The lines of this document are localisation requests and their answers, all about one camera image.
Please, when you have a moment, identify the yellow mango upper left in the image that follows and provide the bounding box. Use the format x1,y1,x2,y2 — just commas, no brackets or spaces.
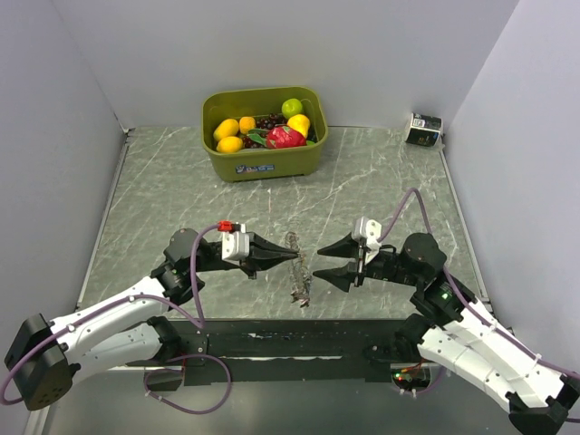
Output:
213,118,239,142

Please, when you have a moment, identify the yellow mango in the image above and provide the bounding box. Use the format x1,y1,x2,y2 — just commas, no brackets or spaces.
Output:
216,136,245,154
213,118,239,142

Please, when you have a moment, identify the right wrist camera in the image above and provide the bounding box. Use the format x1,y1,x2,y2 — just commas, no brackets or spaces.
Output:
351,217,382,255

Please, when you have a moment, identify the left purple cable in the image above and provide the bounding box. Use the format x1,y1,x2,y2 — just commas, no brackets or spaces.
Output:
0,220,232,414

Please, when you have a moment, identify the yellow mango lower left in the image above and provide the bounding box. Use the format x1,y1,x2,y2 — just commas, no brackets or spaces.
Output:
216,136,245,154

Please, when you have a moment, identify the small orange fruit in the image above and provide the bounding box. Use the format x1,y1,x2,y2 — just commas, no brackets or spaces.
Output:
238,116,256,135

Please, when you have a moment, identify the olive green plastic bin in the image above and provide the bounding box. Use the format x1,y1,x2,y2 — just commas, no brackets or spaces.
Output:
201,86,328,182

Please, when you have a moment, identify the black white roll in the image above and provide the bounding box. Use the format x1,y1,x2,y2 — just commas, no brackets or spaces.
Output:
403,112,443,148

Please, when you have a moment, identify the dark grape bunch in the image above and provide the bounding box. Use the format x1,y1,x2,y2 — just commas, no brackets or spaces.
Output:
240,113,286,149

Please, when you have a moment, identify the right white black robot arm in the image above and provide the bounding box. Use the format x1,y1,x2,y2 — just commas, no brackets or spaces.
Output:
314,233,579,434

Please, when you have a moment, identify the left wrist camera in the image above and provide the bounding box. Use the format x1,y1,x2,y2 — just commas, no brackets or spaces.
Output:
217,220,250,261

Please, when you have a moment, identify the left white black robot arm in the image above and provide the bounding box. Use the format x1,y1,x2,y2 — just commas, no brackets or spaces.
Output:
1,221,299,411

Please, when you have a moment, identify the green apple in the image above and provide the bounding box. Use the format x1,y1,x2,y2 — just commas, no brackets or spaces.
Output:
281,98,304,120

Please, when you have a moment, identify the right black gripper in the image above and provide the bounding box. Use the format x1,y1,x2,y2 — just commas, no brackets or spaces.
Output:
311,228,421,291

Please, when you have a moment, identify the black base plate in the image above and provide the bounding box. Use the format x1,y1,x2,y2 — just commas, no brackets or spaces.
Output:
124,319,499,387

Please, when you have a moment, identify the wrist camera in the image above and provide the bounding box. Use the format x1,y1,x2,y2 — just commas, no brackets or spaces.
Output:
217,220,250,261
351,217,382,255

